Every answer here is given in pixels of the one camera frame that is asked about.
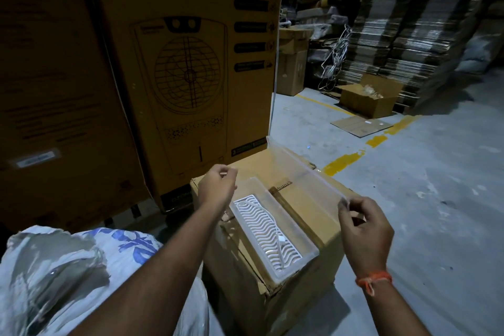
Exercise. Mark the person's left hand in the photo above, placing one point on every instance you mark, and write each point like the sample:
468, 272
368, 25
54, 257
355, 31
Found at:
216, 188

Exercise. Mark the person's right hand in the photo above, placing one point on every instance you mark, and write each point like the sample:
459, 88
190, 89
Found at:
368, 237

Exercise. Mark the clear plastic container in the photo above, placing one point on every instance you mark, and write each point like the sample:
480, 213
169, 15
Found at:
315, 186

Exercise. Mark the white woven sack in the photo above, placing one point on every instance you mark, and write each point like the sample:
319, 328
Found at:
59, 269

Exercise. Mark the person's left forearm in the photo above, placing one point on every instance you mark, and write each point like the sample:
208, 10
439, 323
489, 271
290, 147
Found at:
157, 280

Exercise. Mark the white wavy tray insert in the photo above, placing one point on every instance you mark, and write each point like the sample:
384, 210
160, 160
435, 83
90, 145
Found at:
260, 225

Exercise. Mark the small brown cardboard box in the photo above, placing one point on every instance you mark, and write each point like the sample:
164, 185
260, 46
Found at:
244, 288

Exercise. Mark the flat cardboard sheet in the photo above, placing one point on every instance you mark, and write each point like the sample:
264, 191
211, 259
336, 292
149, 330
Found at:
360, 126

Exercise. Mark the open cardboard box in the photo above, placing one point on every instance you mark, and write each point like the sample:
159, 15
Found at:
366, 105

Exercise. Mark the tall narrow cardboard box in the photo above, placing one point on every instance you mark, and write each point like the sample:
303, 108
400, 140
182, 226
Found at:
291, 72

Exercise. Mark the white barcode sticker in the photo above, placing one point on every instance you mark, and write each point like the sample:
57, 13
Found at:
35, 159

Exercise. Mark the large carton with text panel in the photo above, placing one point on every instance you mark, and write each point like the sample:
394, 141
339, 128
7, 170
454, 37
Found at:
59, 72

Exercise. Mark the stack of flattened cartons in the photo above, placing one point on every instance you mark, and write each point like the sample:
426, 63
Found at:
413, 40

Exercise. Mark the large carton with fan drawing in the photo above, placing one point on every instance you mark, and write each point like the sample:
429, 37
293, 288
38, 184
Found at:
138, 1

